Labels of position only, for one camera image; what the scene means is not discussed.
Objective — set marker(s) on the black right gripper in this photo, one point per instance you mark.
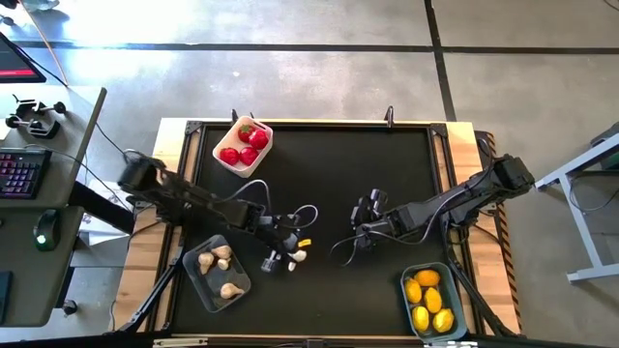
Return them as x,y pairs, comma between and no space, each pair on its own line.
387,224

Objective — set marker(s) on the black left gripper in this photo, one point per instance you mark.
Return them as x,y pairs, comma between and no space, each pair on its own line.
280,241

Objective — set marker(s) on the orange-yellow lemon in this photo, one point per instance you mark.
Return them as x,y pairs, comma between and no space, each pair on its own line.
427,278

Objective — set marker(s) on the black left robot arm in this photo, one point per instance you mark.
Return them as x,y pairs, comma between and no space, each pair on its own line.
193,198

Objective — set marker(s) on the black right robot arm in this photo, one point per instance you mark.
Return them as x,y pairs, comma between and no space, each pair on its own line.
459,198

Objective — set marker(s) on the yellow black tag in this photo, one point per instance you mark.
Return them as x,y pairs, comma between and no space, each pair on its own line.
304,243

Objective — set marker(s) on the black table mat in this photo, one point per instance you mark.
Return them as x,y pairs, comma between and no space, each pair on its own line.
338,164

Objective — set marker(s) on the grey translucent tray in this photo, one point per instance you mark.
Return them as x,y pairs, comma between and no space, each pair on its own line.
213,290

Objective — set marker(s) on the black spring clamp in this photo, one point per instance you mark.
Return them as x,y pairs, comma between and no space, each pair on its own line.
389,116
234,116

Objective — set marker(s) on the blue-grey plastic bin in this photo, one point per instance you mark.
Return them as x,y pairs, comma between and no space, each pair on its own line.
453,295

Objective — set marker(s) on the white plastic basket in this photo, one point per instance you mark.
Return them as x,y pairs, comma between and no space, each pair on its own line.
229,140

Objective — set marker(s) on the black support strut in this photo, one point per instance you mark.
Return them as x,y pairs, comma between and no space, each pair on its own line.
150,296
479,299

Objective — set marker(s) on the black yellow hazard tape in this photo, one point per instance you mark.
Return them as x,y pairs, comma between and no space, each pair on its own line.
503,251

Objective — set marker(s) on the white paper sheet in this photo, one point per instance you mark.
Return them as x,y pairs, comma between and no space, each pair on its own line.
104,234

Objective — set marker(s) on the black round knob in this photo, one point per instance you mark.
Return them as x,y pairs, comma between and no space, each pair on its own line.
70,307

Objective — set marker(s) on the grey metal stand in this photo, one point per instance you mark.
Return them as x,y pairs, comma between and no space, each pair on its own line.
582,222

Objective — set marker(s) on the black computer mouse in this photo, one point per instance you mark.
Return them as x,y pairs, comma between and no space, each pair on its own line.
47,229

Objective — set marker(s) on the grey side desk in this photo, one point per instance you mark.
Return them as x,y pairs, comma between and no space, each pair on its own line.
24,261

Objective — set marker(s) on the dark green box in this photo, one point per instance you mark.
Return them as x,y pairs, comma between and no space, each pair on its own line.
610,154

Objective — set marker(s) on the black backlit keyboard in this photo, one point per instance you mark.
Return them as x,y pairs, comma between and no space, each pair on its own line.
21,173

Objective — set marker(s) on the black flat pad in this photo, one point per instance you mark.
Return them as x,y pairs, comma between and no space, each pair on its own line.
4,295

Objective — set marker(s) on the black desk clamp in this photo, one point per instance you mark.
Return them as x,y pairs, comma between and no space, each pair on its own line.
34,128
41,107

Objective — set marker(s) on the black laptop screen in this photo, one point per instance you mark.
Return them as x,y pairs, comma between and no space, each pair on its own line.
14,60

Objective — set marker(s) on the black aluminium table frame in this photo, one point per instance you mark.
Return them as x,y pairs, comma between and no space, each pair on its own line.
439,129

